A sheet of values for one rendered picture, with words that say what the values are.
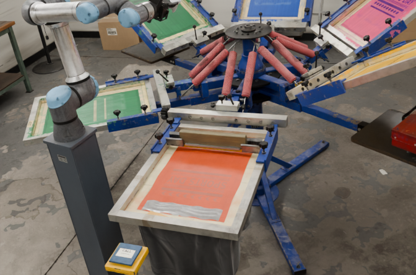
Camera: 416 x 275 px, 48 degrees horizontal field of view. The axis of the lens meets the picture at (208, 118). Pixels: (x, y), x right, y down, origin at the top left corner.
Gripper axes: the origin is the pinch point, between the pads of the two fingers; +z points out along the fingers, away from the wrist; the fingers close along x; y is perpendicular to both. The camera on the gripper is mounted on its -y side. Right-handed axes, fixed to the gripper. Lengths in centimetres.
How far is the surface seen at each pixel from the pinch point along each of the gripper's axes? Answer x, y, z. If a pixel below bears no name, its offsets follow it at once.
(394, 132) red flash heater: 112, 23, 31
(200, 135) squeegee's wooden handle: 32, 64, 5
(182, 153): 28, 76, 0
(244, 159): 58, 63, 6
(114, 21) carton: -250, 225, 323
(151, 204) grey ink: 37, 76, -41
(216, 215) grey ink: 64, 63, -36
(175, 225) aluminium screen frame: 53, 66, -51
